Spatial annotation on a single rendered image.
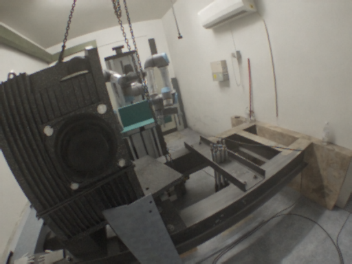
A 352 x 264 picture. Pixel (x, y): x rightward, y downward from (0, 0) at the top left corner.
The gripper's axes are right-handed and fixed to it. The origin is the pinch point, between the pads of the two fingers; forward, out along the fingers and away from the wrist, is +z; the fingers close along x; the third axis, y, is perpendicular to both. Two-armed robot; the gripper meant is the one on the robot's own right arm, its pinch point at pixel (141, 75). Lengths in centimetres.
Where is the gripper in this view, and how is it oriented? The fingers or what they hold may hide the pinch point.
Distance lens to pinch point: 94.8
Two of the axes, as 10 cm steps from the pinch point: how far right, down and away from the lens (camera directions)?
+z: 6.4, 1.6, -7.5
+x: -7.4, 4.1, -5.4
